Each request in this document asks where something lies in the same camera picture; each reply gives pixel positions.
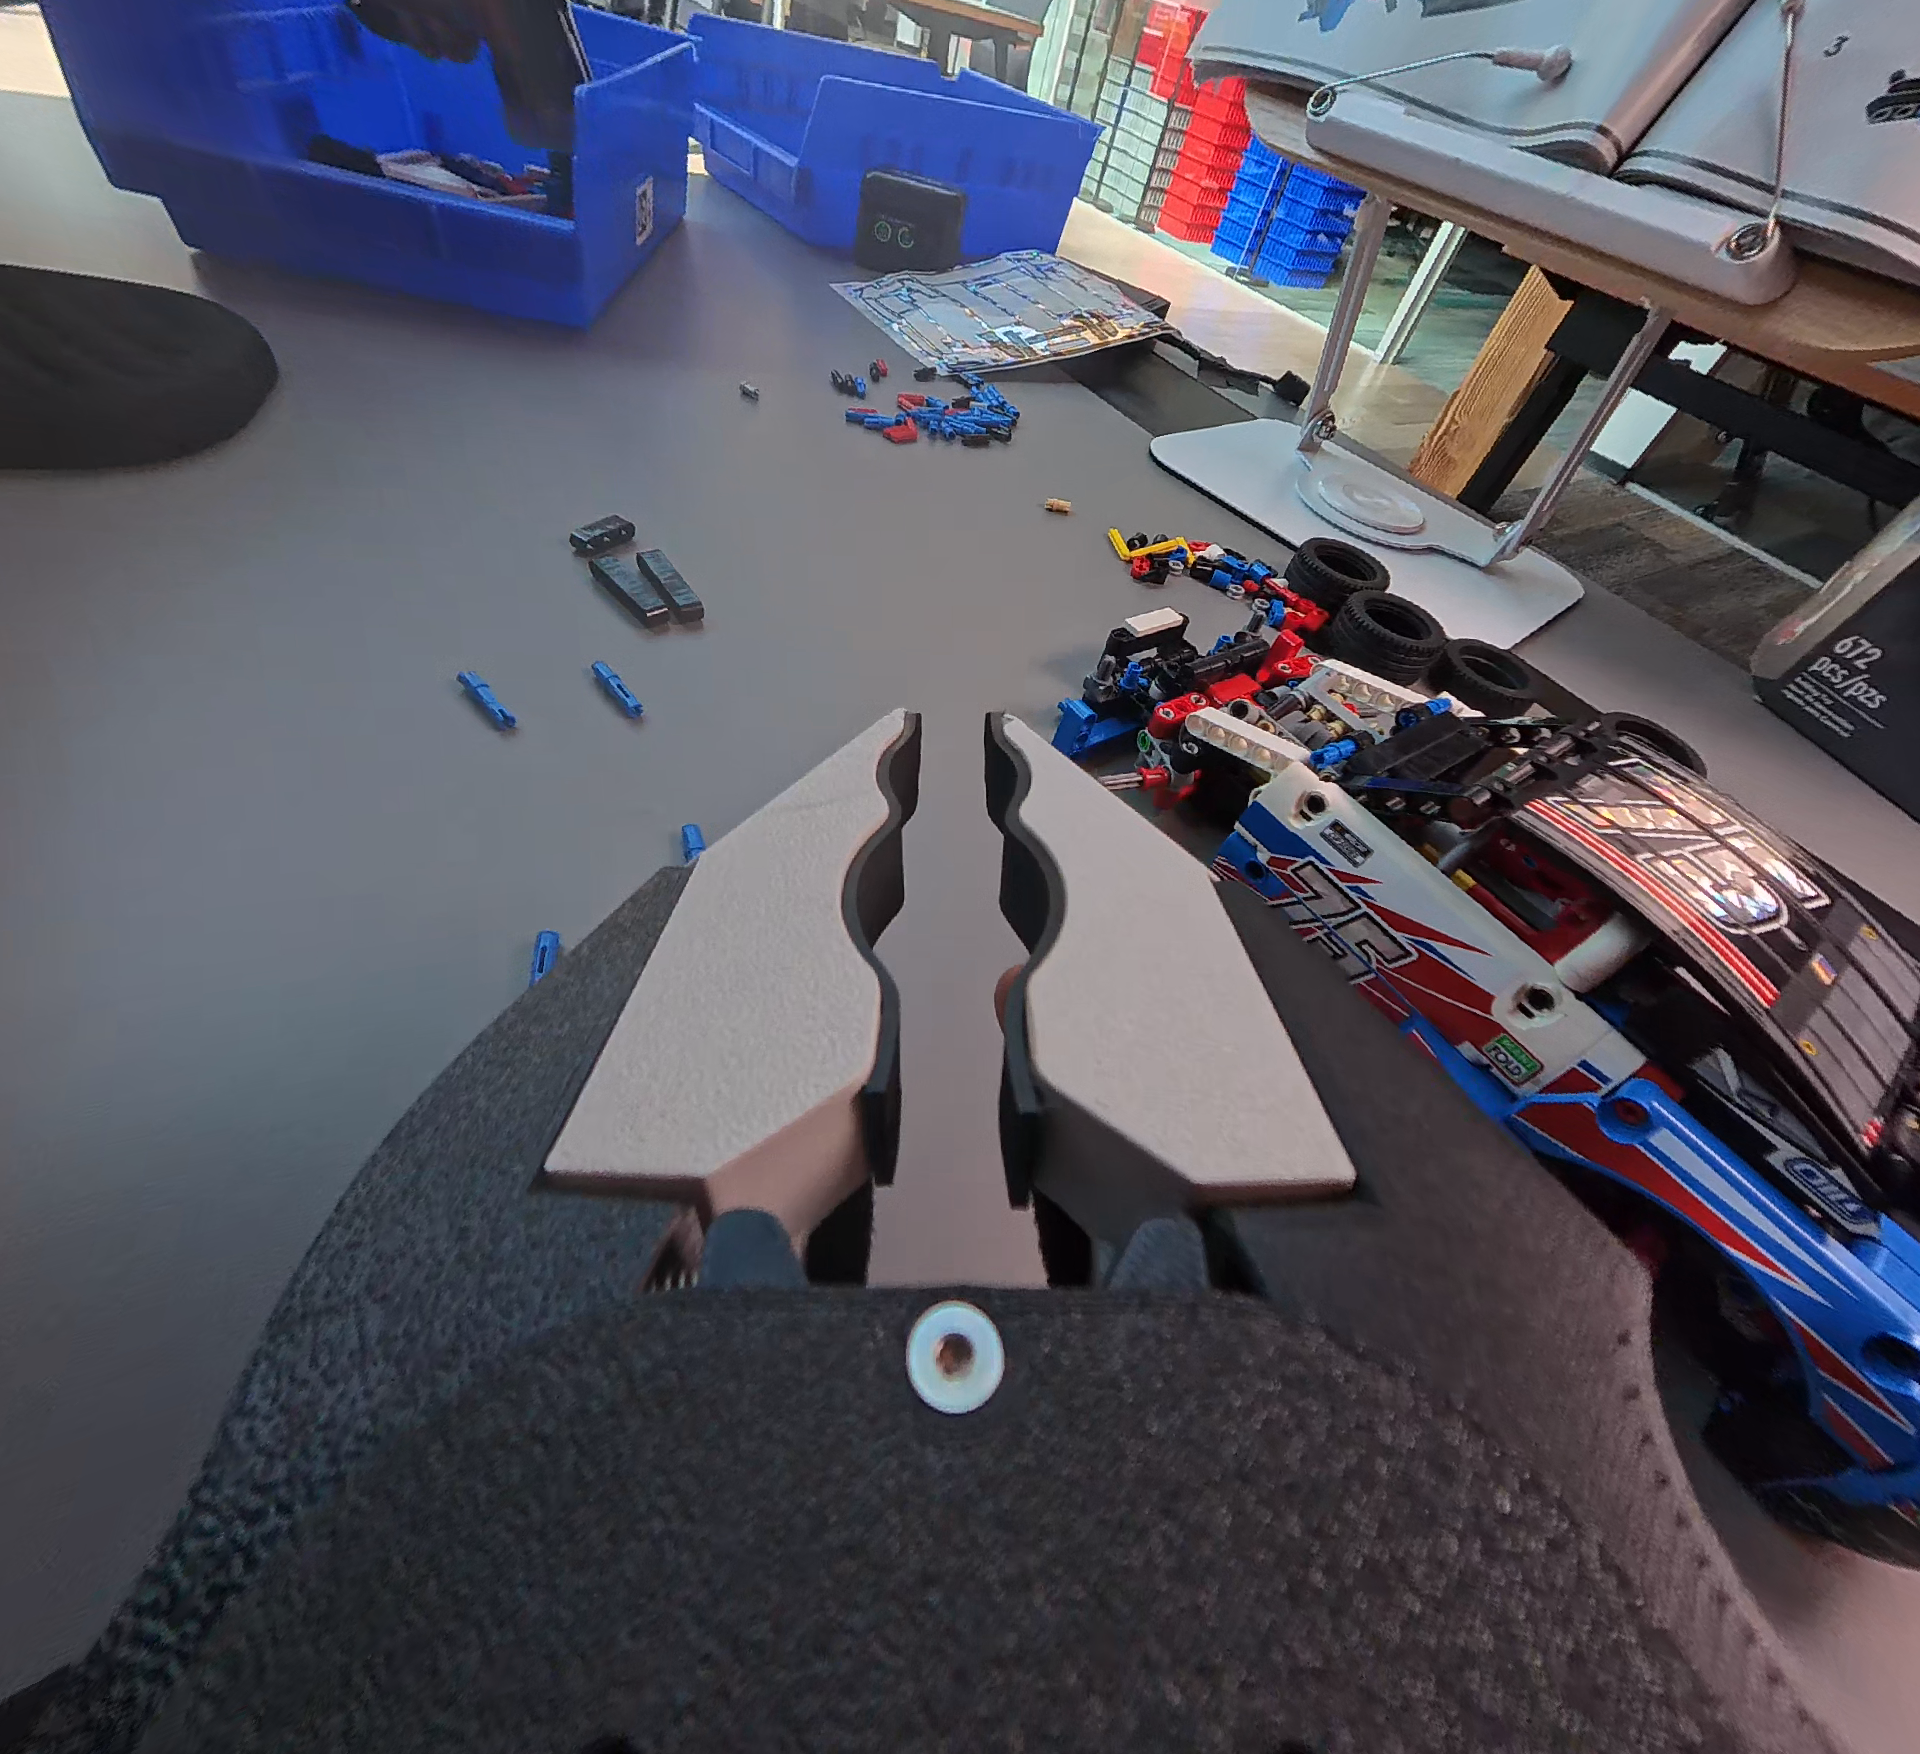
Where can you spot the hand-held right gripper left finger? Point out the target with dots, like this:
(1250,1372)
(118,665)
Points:
(720,1019)

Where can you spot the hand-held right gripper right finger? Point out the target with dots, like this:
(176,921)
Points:
(1185,1019)

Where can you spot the brick-built toy race car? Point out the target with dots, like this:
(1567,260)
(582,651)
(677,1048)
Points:
(1500,944)

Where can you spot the blue plastic crate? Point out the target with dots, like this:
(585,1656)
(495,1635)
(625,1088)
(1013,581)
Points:
(900,133)
(376,238)

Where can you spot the black slope brick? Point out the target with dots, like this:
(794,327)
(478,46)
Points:
(625,592)
(671,588)

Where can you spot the short black perforated beam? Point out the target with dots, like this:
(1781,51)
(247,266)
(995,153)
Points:
(603,532)

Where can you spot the pile of blue pins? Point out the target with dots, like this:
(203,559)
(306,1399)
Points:
(930,416)

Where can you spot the heap of black white bricks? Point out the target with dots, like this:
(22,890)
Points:
(436,167)

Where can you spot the black rubber tire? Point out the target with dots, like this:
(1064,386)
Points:
(1335,572)
(1476,678)
(1388,626)
(1659,738)

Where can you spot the pile of mixed bricks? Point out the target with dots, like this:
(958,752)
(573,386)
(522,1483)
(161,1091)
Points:
(1185,567)

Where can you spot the small black box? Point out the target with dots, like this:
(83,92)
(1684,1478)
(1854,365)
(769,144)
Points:
(907,216)

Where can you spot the silver monitor stand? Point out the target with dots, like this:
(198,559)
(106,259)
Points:
(1244,465)

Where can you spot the sticker sheet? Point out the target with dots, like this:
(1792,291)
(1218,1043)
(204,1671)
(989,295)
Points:
(1004,314)

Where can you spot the Lego set box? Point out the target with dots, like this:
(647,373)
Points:
(1846,704)

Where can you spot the rack of red blue bins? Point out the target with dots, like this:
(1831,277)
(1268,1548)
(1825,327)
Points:
(1261,193)

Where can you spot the wooden side table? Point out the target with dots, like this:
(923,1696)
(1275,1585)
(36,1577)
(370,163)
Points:
(1800,330)

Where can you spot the person's dark trousers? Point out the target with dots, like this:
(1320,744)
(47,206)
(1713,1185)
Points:
(36,1711)

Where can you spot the wooden post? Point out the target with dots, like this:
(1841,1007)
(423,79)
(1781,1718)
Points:
(1484,390)

